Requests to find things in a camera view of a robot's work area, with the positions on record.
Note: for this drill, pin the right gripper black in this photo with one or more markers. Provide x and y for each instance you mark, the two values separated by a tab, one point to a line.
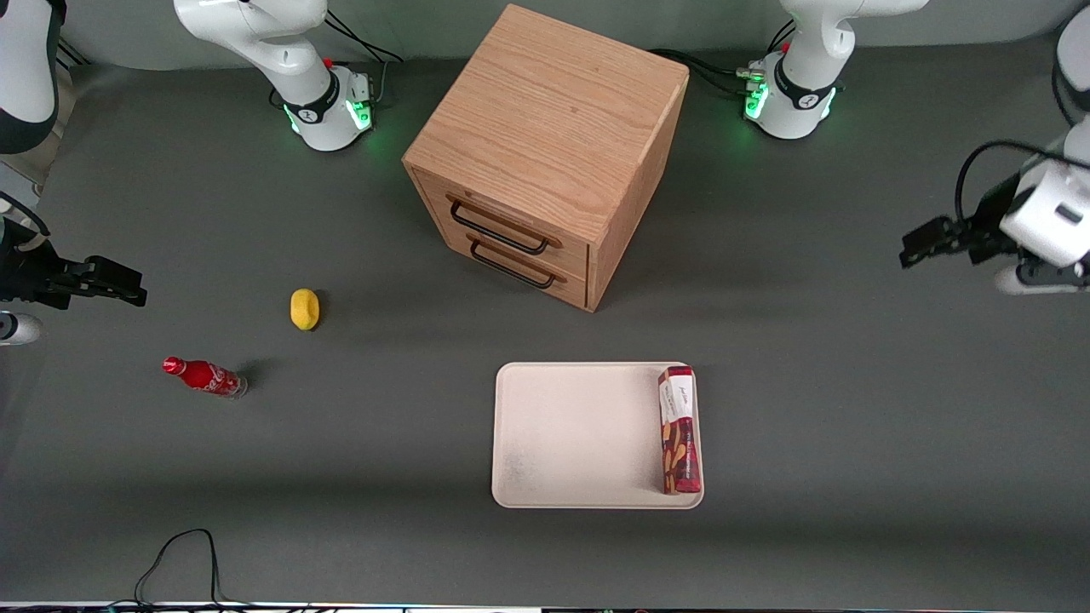
30	277

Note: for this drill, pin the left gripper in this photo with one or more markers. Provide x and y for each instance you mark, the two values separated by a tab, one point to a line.
979	236

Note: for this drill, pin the red cookie box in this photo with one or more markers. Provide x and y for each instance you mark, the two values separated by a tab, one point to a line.
681	443

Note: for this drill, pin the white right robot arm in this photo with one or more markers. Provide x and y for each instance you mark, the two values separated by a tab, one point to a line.
315	102

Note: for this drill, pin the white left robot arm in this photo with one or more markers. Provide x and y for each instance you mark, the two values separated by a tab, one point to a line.
792	94

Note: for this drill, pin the white rectangular tray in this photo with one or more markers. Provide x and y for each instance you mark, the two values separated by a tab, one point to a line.
579	434

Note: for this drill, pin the red cola bottle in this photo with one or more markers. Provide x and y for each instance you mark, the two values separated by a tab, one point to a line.
200	375

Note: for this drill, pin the yellow lemon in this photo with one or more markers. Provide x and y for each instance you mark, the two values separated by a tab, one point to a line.
304	309

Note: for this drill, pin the wooden drawer front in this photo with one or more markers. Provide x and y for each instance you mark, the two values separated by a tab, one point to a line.
575	289
430	189

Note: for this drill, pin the wooden drawer cabinet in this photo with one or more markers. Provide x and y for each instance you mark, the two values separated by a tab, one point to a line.
553	102

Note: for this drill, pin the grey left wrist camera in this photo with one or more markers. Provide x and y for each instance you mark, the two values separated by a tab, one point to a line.
1013	281

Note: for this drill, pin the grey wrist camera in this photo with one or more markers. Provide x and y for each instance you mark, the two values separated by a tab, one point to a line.
17	328
1013	281

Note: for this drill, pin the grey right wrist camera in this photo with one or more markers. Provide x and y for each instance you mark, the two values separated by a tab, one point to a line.
17	328

